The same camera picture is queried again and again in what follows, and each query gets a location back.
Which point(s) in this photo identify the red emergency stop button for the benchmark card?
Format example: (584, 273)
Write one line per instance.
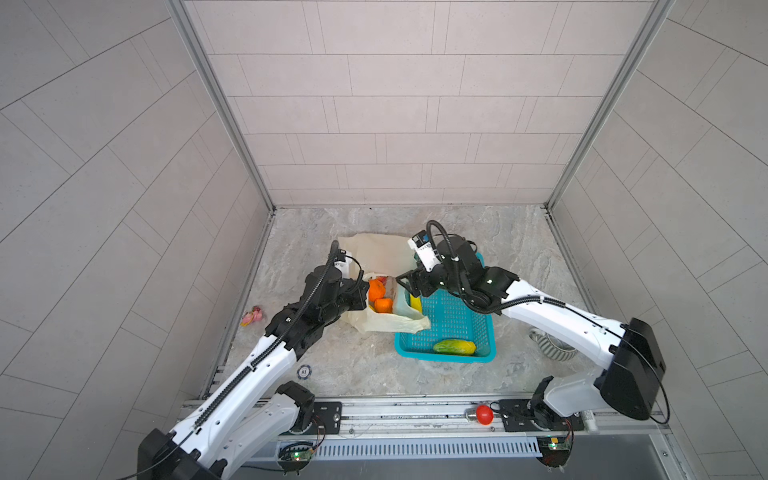
(481, 414)

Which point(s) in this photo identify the teal plastic basket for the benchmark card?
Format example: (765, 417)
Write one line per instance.
(450, 319)

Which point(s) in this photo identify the aluminium mounting rail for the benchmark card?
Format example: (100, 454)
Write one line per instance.
(443, 416)

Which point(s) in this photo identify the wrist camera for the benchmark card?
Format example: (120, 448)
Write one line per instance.
(424, 250)
(342, 263)

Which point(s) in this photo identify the circuit board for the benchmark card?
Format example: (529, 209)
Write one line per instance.
(302, 452)
(555, 451)

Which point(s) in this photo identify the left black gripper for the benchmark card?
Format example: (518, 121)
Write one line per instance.
(357, 294)

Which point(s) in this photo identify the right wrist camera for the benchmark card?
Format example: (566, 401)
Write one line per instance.
(424, 250)

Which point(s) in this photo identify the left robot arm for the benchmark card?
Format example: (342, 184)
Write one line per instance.
(250, 408)

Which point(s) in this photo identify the left circuit board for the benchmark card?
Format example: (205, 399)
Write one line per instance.
(302, 452)

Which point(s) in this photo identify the small black ring marker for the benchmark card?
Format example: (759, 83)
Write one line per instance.
(304, 372)

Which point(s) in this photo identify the small pink toy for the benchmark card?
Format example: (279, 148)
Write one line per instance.
(254, 315)

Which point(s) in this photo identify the green cucumber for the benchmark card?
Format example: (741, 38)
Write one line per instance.
(455, 347)

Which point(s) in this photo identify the yellow lemon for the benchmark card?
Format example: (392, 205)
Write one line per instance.
(415, 304)

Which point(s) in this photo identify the right circuit board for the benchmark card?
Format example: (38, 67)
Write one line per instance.
(555, 451)

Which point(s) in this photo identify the cream plastic bag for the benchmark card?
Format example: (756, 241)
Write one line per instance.
(381, 259)

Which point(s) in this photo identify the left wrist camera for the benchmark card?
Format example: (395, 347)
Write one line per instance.
(342, 263)

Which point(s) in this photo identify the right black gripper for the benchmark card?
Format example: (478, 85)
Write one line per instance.
(414, 276)

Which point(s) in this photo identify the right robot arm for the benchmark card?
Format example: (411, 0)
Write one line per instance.
(628, 365)

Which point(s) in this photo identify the orange fruit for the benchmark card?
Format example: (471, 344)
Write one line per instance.
(377, 289)

